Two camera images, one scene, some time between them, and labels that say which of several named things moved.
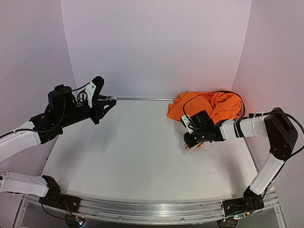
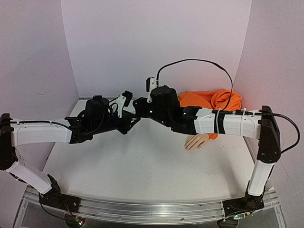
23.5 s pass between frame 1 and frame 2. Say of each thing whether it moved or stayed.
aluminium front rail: stayed
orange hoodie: stayed
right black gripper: moved
